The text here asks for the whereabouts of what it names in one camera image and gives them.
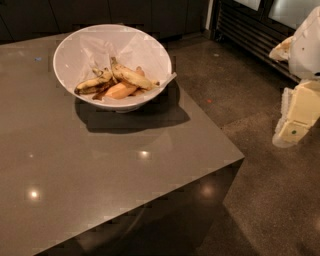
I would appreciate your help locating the white bowl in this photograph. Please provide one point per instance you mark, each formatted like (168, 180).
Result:
(71, 65)

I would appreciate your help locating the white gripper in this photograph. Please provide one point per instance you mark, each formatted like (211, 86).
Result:
(306, 50)

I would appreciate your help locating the blue sticker on table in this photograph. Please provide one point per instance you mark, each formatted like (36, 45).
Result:
(38, 59)

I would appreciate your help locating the dark lower cabinets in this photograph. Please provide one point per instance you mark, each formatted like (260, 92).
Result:
(29, 19)

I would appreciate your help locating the spotted banana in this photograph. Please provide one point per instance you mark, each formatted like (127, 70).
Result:
(125, 74)
(103, 79)

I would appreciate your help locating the metal vent grille appliance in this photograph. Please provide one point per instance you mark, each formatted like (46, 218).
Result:
(260, 25)

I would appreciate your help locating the orange sweet potato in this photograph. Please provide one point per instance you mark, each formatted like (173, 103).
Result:
(121, 90)

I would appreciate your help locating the white paper liner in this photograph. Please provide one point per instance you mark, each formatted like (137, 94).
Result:
(139, 52)

